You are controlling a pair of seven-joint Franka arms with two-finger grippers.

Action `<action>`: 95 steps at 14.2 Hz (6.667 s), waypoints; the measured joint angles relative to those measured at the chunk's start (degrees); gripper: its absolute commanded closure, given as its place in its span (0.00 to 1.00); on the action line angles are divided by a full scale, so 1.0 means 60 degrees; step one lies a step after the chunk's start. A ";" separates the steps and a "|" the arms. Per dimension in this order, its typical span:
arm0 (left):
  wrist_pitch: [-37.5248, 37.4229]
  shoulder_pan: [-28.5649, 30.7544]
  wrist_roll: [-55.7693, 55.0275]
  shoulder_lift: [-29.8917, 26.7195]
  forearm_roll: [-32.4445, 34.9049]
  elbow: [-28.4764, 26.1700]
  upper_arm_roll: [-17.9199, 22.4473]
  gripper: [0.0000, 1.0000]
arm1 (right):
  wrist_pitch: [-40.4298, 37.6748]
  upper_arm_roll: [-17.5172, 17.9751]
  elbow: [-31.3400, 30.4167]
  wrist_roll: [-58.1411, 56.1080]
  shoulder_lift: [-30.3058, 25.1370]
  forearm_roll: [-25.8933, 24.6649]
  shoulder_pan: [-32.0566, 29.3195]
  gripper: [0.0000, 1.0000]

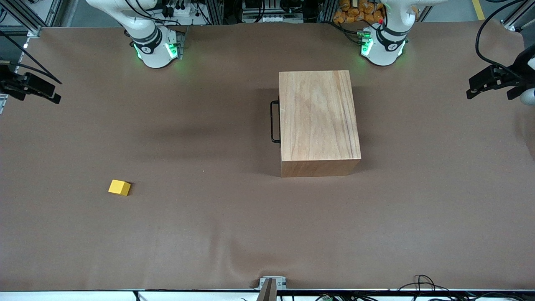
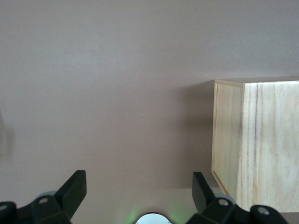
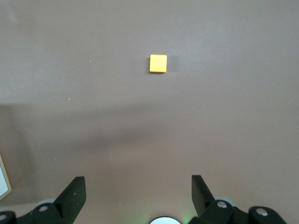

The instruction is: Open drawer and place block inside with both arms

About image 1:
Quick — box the light wooden cabinet box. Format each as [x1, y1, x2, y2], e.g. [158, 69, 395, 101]
[278, 70, 362, 178]

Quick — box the brown camera post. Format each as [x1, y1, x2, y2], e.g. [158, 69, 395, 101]
[256, 279, 277, 301]

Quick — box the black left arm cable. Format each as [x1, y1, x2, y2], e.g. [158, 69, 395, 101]
[475, 17, 523, 80]

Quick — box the white power strip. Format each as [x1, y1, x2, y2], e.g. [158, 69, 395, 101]
[161, 0, 191, 17]

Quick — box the aluminium frame rail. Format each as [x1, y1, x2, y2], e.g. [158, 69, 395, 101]
[499, 0, 535, 32]
[0, 0, 63, 37]

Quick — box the grey clamp bracket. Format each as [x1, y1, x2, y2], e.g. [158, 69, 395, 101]
[258, 276, 287, 290]

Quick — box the brown table cover mat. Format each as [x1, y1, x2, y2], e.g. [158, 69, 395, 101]
[0, 21, 535, 291]

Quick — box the black looped cable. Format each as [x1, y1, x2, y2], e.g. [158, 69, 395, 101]
[397, 275, 451, 293]

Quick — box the orange lumpy objects pile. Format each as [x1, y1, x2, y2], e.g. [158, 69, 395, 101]
[333, 0, 385, 24]

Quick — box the yellow block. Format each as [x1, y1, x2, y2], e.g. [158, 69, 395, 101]
[108, 179, 131, 196]

